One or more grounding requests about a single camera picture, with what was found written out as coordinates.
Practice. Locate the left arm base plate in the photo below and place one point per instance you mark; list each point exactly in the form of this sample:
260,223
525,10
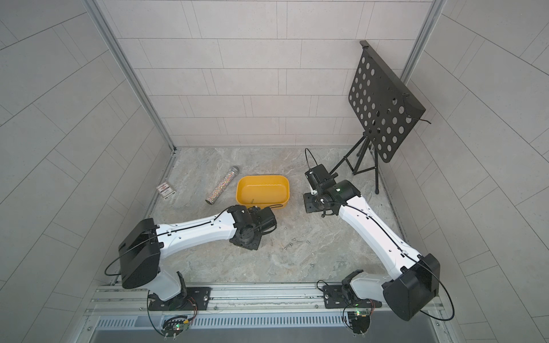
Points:
178,298

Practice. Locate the right controller circuit board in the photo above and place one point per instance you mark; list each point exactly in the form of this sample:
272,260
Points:
358,322

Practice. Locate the black perforated music stand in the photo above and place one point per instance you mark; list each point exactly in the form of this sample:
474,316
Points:
387,111

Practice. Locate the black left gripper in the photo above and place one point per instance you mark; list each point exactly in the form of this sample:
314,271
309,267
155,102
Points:
238,241

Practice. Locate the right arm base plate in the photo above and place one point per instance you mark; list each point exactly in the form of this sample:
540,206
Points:
347,296

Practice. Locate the aluminium mounting rail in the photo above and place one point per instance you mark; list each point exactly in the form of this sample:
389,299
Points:
228,298

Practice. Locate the controller circuit board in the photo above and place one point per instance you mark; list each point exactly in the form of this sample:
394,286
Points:
174,326
358,322

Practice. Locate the yellow plastic storage box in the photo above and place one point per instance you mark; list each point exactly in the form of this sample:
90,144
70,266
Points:
263,191

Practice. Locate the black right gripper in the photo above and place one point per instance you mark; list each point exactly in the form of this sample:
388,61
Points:
308,203

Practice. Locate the left controller circuit board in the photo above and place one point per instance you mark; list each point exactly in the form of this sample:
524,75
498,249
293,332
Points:
174,326

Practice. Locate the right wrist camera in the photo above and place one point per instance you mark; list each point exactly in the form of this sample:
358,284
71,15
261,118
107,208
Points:
320,179

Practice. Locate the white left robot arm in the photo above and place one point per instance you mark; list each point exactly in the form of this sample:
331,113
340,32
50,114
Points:
143,251

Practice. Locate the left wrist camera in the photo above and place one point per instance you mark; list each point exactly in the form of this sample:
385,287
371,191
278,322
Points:
264,220

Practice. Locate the playing card box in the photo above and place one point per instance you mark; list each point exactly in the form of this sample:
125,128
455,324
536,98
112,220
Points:
165,190

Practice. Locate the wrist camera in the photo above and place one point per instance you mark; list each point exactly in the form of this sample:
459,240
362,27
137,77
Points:
320,179
264,220

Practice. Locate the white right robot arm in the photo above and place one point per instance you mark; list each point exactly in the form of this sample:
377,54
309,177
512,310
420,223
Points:
412,280

